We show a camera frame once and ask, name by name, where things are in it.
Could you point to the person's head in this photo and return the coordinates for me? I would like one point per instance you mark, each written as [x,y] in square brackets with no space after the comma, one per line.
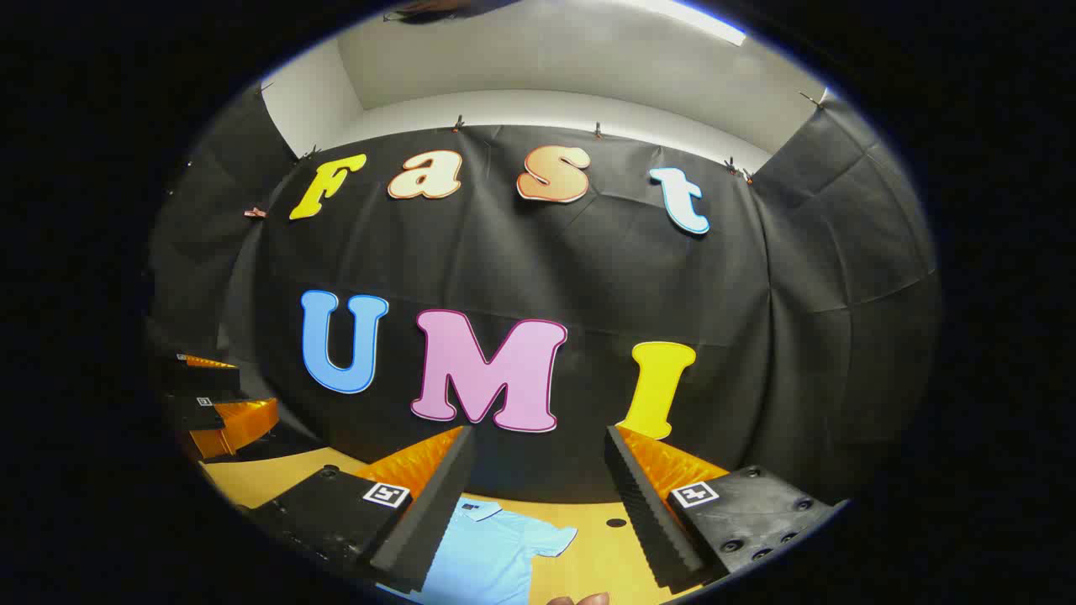
[445,8]

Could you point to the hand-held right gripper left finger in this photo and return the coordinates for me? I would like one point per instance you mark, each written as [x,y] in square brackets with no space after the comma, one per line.
[429,521]

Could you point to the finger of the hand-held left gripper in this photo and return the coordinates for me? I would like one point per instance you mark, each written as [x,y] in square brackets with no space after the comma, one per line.
[239,424]
[202,380]

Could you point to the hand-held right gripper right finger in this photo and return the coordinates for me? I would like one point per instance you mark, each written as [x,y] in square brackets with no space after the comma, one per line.
[647,521]

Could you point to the light blue T-shirt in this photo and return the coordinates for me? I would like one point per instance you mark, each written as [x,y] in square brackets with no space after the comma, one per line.
[496,555]

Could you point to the black backdrop cloth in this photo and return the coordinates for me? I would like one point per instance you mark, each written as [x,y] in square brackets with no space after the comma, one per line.
[740,294]

